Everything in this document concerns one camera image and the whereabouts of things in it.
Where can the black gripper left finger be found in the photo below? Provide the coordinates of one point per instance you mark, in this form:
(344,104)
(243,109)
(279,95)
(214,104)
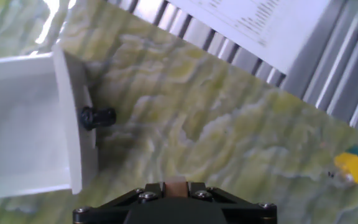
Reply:
(117,210)

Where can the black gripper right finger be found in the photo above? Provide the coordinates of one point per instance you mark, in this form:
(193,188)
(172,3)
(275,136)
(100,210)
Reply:
(235,208)

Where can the small wooden cube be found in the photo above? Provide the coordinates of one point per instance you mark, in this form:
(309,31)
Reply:
(176,186)

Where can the black drawer knob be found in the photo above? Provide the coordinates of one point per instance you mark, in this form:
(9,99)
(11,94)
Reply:
(96,118)

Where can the white plastic drawer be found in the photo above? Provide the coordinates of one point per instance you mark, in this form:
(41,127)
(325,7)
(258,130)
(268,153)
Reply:
(20,124)

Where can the green marble pattern mat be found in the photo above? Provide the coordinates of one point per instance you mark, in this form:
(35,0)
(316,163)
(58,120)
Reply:
(197,124)

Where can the yellow teal clear toy brick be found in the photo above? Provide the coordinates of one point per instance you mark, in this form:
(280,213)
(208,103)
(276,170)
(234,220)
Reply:
(351,166)

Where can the printed white paper sheet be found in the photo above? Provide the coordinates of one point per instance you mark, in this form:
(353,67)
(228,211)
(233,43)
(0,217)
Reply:
(253,28)

